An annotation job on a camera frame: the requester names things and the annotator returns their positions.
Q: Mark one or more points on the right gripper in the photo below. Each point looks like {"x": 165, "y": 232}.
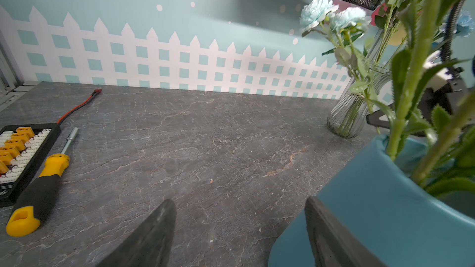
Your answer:
{"x": 446, "y": 89}

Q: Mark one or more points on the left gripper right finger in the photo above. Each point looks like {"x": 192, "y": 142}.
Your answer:
{"x": 331, "y": 243}

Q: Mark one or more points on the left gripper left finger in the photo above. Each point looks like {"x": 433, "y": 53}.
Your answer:
{"x": 150, "y": 244}

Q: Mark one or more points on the light blue rose stem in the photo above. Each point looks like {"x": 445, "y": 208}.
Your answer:
{"x": 342, "y": 29}

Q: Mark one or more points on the teal ceramic vase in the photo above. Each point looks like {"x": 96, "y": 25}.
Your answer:
{"x": 396, "y": 220}

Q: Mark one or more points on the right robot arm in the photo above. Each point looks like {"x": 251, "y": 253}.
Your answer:
{"x": 450, "y": 32}

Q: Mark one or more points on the clear glass vase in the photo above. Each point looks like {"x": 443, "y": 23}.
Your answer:
{"x": 349, "y": 115}

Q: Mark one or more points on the pink carnation stem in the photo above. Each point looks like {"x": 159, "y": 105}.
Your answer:
{"x": 449, "y": 165}

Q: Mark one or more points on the light blue rose bouquet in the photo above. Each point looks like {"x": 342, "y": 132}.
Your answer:
{"x": 392, "y": 32}

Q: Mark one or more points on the yellow black screwdriver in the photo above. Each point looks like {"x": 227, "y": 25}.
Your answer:
{"x": 36, "y": 202}

